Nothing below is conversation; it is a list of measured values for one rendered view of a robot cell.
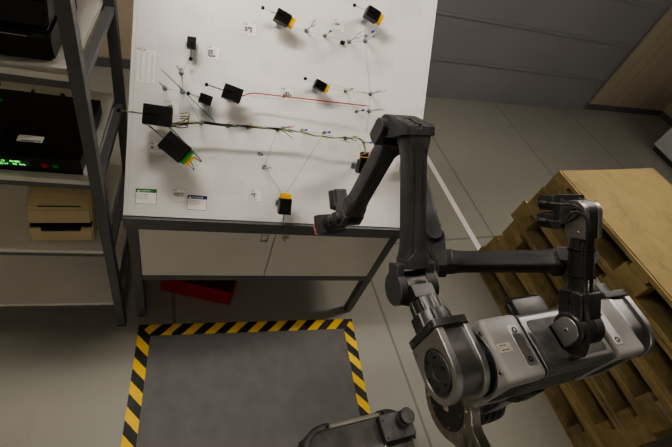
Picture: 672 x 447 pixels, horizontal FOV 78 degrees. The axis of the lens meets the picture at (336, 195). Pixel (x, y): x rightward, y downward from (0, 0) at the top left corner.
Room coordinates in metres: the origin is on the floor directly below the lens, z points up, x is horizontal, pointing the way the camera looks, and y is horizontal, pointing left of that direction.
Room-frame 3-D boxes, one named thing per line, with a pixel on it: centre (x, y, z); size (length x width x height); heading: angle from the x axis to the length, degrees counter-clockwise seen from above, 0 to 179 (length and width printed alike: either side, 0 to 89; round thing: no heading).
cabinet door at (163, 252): (1.01, 0.43, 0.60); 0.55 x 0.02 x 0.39; 116
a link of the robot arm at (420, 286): (0.59, -0.25, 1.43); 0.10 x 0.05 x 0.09; 32
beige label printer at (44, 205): (0.89, 0.97, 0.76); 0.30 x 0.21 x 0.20; 29
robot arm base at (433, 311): (0.53, -0.29, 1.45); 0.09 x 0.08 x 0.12; 122
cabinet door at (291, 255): (1.25, -0.07, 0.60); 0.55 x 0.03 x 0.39; 116
